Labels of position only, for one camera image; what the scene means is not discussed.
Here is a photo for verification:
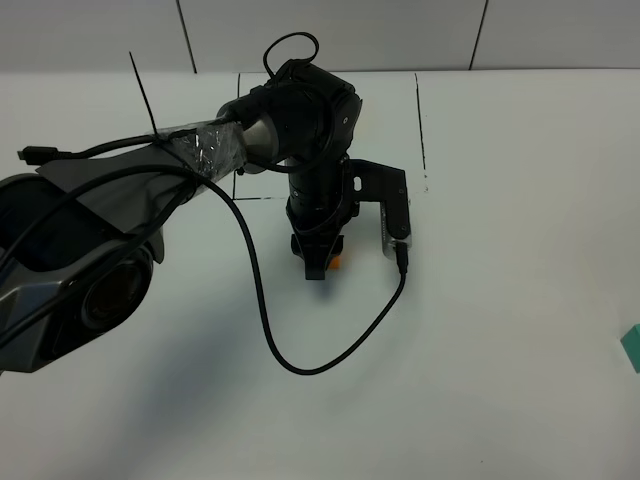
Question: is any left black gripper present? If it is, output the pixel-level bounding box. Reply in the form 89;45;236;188
286;152;358;281

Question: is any orange block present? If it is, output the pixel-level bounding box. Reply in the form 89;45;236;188
328;255;341;270

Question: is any teal block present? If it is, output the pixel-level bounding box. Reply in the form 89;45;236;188
620;324;640;374

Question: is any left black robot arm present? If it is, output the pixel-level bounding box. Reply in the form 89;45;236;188
1;59;362;373

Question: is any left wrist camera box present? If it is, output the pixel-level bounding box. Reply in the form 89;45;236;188
350;159;411;260

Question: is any left black camera cable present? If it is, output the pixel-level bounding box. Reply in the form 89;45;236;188
197;174;412;376

